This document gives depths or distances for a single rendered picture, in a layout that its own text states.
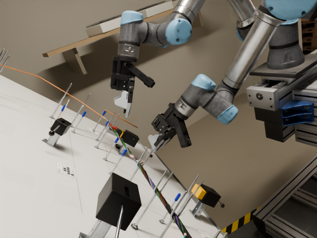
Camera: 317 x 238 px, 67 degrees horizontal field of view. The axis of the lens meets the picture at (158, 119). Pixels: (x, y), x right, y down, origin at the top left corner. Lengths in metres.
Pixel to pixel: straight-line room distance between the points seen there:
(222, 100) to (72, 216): 0.60
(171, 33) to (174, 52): 2.29
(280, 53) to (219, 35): 2.43
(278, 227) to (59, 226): 1.43
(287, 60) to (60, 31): 2.00
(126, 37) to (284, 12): 0.47
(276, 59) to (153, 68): 1.92
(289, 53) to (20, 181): 1.06
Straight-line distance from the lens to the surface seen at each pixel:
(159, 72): 2.94
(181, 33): 0.78
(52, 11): 2.57
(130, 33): 0.86
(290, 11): 0.71
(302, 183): 1.94
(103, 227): 0.41
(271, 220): 1.71
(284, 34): 1.15
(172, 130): 0.89
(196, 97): 0.83
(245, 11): 1.19
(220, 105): 0.84
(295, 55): 1.18
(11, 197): 0.45
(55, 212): 0.46
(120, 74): 0.85
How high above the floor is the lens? 1.55
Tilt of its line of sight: 24 degrees down
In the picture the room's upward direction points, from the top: 19 degrees counter-clockwise
